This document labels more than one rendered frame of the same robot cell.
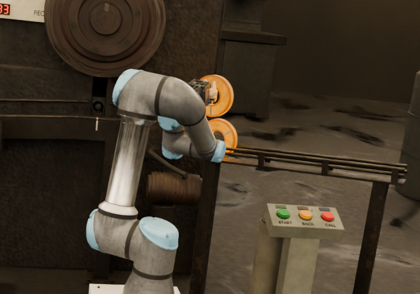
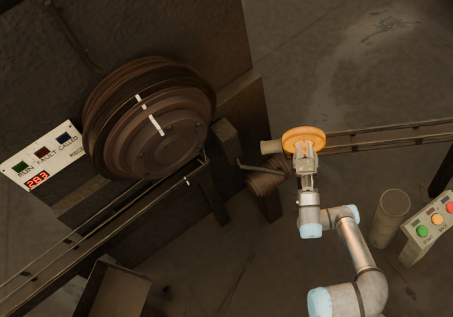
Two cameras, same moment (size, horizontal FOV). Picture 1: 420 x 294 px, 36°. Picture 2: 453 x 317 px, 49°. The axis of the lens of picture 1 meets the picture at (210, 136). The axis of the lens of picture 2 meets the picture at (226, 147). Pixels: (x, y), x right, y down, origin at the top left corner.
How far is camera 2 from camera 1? 2.10 m
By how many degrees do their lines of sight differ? 50
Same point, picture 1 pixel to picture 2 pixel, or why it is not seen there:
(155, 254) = not seen: outside the picture
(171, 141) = not seen: hidden behind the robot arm
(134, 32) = (201, 136)
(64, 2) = (119, 162)
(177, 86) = (376, 307)
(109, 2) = (167, 138)
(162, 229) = not seen: outside the picture
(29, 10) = (65, 158)
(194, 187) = (290, 170)
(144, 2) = (194, 103)
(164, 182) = (267, 185)
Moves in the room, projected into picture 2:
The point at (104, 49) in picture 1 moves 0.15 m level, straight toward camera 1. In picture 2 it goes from (180, 163) to (204, 195)
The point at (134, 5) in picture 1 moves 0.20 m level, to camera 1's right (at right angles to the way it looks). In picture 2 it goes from (193, 123) to (250, 96)
